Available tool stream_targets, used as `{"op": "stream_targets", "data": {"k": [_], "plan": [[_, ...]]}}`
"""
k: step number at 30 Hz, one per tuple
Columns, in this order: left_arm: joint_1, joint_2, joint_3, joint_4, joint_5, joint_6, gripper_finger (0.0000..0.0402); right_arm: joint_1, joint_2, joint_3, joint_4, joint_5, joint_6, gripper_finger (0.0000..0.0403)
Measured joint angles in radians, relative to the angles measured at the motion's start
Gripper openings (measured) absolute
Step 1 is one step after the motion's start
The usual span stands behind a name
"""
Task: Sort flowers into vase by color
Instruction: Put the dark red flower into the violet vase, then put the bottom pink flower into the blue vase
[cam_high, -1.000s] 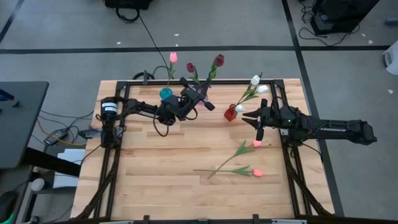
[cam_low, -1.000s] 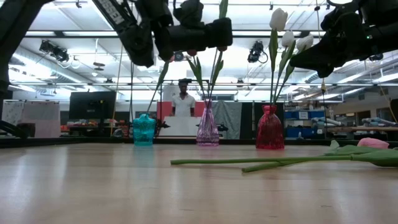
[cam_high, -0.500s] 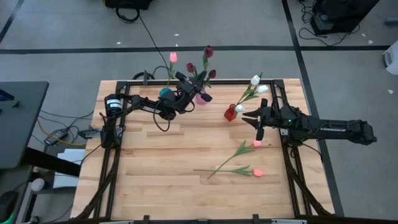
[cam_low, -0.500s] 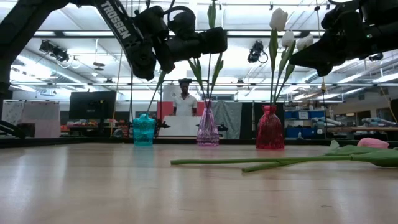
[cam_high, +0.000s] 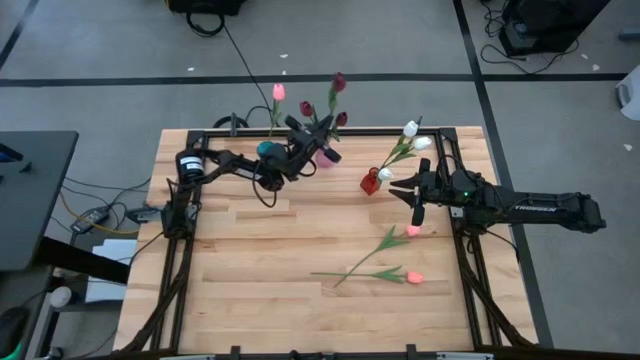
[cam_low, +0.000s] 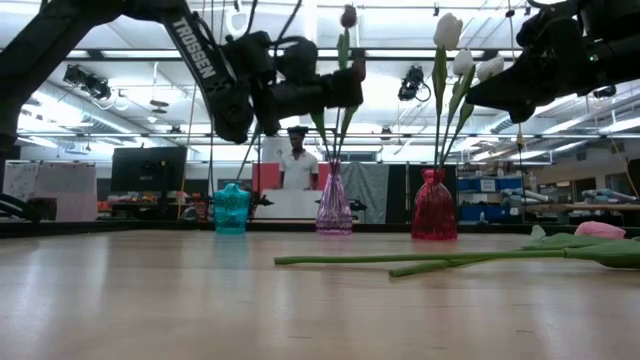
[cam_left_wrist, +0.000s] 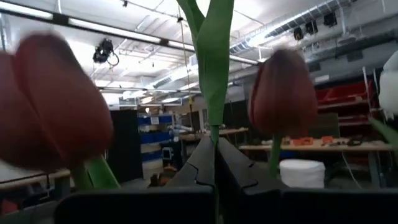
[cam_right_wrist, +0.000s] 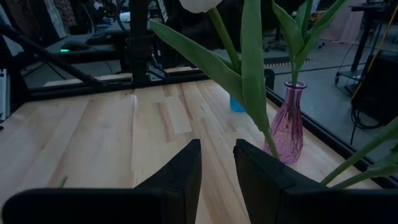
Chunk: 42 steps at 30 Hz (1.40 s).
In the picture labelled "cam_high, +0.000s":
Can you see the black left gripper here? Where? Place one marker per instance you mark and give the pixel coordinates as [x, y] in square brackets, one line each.
[297, 152]

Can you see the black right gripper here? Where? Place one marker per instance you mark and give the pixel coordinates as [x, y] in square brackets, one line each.
[437, 187]

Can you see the white tulip stem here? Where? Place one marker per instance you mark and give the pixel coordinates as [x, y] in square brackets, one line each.
[341, 119]

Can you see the white artificial tulip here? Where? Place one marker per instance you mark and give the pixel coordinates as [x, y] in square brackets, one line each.
[385, 174]
[410, 128]
[422, 143]

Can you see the pink artificial tulip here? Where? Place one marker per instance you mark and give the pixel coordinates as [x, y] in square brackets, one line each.
[278, 92]
[415, 278]
[413, 231]

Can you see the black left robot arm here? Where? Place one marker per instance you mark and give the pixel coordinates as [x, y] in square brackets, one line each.
[235, 167]

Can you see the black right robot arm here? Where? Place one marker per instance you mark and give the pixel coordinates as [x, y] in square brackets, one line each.
[540, 207]

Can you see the purple glass vase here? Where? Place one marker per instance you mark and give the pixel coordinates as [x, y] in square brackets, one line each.
[324, 161]

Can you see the red glass vase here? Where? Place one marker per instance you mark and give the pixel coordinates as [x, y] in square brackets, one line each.
[370, 185]

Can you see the teal glass vase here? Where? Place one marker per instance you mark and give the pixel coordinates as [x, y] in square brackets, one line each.
[265, 148]

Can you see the black floor box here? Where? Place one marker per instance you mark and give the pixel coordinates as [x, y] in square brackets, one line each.
[205, 6]

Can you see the black power adapter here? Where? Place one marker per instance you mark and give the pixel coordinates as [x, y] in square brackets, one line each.
[145, 214]
[90, 220]

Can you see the black equipment case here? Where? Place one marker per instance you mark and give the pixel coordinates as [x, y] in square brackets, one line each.
[550, 25]

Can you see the white plastic object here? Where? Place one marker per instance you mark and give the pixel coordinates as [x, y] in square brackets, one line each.
[630, 95]

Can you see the black desk support beam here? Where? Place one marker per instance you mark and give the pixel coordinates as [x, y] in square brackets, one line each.
[85, 260]

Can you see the black desk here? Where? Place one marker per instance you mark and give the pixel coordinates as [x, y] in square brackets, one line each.
[30, 200]

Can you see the white round object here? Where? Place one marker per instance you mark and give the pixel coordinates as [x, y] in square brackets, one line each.
[61, 296]

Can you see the black rounded object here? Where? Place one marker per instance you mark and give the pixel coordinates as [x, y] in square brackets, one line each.
[12, 327]

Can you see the black aluminium table frame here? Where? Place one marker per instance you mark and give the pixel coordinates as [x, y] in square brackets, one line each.
[370, 131]

